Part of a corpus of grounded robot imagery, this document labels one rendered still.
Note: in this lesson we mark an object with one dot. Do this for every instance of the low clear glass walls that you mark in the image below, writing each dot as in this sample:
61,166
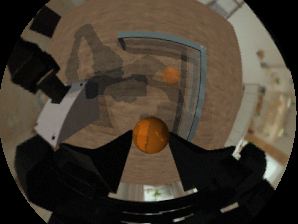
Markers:
155,45

